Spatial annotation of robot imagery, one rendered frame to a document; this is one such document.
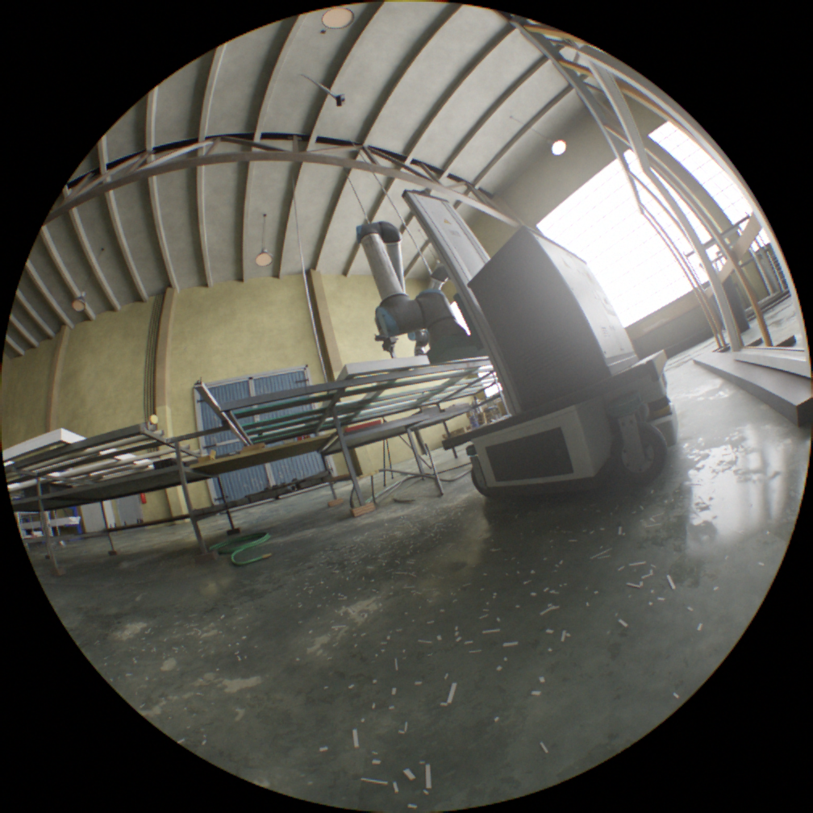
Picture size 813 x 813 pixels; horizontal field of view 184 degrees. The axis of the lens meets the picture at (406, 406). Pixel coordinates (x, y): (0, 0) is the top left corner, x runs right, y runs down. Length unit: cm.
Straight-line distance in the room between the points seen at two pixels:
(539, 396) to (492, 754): 83
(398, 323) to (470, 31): 884
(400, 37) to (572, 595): 876
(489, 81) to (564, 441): 945
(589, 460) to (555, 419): 15
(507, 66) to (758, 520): 984
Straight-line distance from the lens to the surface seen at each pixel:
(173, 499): 833
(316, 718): 46
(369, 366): 161
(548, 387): 81
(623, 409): 72
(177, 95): 853
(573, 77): 216
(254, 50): 815
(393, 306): 114
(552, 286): 80
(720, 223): 942
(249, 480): 795
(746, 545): 54
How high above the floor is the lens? 33
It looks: 9 degrees up
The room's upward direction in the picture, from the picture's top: 19 degrees counter-clockwise
